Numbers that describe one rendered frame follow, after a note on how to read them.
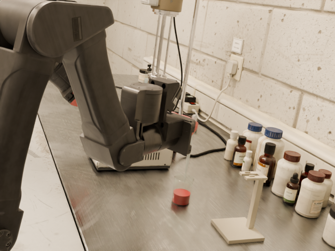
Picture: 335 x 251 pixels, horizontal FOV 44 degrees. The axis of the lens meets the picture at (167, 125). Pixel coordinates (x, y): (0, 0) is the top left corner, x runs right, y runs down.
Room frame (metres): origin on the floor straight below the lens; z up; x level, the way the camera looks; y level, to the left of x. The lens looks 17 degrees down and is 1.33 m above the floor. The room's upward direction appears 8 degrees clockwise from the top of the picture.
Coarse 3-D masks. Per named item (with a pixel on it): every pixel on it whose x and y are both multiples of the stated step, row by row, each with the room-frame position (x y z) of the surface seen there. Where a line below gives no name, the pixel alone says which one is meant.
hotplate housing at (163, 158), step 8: (160, 152) 1.01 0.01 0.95; (168, 152) 1.02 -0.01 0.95; (144, 160) 0.99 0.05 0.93; (152, 160) 1.00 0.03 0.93; (160, 160) 1.01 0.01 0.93; (168, 160) 1.02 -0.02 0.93; (104, 168) 0.95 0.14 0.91; (112, 168) 0.96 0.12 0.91; (128, 168) 0.98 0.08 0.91; (136, 168) 0.99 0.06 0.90; (144, 168) 1.00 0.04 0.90; (152, 168) 1.01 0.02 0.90
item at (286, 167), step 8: (288, 152) 0.98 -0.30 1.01; (296, 152) 0.99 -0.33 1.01; (280, 160) 0.98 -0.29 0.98; (288, 160) 0.96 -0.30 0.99; (296, 160) 0.96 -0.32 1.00; (280, 168) 0.96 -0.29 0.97; (288, 168) 0.95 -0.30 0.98; (296, 168) 0.95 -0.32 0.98; (280, 176) 0.96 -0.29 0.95; (288, 176) 0.95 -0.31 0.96; (280, 184) 0.95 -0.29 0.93; (280, 192) 0.95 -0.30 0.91
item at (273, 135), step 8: (272, 128) 1.10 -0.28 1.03; (264, 136) 1.10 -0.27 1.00; (272, 136) 1.07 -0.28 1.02; (280, 136) 1.08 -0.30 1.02; (264, 144) 1.07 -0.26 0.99; (280, 144) 1.07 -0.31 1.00; (256, 152) 1.09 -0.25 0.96; (280, 152) 1.07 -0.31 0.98; (256, 160) 1.08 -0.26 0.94; (256, 168) 1.08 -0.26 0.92
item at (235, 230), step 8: (248, 176) 0.74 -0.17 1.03; (256, 176) 0.75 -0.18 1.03; (264, 176) 0.76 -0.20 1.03; (256, 184) 0.76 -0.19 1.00; (256, 192) 0.76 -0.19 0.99; (256, 200) 0.76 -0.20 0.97; (256, 208) 0.76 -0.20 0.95; (248, 216) 0.76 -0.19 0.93; (216, 224) 0.76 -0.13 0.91; (224, 224) 0.76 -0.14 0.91; (232, 224) 0.77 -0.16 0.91; (240, 224) 0.77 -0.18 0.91; (248, 224) 0.76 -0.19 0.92; (224, 232) 0.73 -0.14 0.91; (232, 232) 0.73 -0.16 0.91; (240, 232) 0.74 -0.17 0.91; (248, 232) 0.74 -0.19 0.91; (256, 232) 0.75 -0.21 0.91; (232, 240) 0.70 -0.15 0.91; (240, 240) 0.71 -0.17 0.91; (248, 240) 0.72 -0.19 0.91; (256, 240) 0.72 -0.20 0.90
